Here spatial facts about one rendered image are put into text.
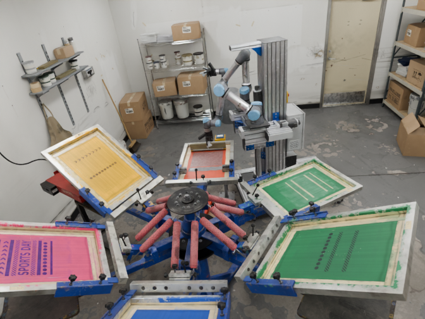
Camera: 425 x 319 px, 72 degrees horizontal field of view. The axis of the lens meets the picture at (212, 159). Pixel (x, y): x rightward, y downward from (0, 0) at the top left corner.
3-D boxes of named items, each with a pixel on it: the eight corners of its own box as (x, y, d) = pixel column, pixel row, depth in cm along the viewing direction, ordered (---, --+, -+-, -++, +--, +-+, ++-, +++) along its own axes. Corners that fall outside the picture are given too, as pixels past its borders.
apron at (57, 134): (80, 163, 430) (52, 95, 375) (85, 163, 429) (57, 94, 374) (62, 185, 385) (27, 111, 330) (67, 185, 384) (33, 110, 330)
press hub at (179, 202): (191, 288, 296) (165, 180, 225) (230, 288, 291) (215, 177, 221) (186, 327, 263) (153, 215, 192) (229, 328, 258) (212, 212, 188)
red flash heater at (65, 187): (47, 187, 300) (42, 178, 294) (85, 165, 331) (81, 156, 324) (82, 205, 268) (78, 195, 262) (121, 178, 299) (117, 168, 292)
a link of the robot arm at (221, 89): (264, 109, 299) (220, 78, 295) (262, 115, 287) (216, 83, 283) (257, 118, 307) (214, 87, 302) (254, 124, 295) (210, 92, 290)
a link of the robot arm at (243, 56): (248, 57, 321) (222, 89, 349) (250, 54, 329) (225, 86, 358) (240, 50, 319) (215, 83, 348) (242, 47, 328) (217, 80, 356)
